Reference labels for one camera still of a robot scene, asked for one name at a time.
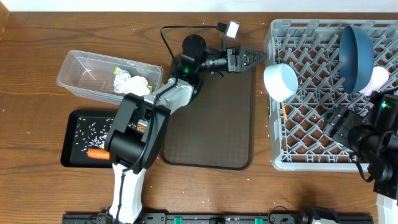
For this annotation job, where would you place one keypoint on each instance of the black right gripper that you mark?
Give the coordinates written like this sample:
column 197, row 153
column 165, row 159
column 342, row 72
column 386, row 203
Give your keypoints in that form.
column 337, row 125

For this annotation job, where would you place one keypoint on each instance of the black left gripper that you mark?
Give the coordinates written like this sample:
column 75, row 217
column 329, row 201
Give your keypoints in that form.
column 231, row 59

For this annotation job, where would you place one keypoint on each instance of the light blue rice bowl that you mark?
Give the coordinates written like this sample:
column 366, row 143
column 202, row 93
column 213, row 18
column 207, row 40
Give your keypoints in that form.
column 280, row 81

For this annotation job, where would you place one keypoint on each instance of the pink cup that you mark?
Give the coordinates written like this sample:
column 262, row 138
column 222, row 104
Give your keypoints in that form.
column 378, row 78

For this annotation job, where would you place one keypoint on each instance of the dark blue bowl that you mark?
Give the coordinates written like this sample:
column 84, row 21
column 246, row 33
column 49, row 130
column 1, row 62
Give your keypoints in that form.
column 357, row 58

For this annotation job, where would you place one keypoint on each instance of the brown mushroom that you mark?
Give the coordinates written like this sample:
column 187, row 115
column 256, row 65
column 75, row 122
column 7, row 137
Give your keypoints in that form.
column 141, row 127

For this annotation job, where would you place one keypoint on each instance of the foil wrapper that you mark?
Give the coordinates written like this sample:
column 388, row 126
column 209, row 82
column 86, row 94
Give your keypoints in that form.
column 122, row 78

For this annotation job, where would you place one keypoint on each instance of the orange carrot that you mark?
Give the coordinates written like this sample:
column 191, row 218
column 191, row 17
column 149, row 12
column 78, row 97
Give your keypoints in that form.
column 98, row 154

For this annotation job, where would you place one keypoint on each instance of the yellow green snack packet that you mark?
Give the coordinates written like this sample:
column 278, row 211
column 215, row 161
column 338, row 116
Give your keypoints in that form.
column 150, row 88

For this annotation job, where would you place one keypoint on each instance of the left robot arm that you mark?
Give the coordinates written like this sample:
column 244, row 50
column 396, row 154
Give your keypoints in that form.
column 133, row 152

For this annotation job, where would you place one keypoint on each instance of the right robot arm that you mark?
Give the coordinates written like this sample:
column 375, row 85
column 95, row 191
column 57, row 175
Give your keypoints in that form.
column 373, row 140

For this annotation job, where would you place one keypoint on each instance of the grey plastic dishwasher rack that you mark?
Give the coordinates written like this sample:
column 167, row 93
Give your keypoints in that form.
column 311, row 48

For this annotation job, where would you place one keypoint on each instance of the wooden chopstick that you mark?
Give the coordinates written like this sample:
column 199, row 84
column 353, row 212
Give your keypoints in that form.
column 284, row 111

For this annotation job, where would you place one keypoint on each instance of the brown serving tray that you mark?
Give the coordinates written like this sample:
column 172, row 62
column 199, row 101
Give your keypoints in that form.
column 215, row 130

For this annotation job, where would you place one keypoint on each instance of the white crumpled tissue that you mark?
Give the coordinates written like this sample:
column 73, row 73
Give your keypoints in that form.
column 137, row 85

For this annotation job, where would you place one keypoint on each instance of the clear plastic bin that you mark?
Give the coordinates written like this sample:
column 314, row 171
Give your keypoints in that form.
column 91, row 76

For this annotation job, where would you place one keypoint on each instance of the pile of white rice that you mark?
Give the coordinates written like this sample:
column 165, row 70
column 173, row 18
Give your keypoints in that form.
column 91, row 132

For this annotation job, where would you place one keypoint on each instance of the black tray bin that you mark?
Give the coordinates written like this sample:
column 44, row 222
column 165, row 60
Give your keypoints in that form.
column 70, row 156

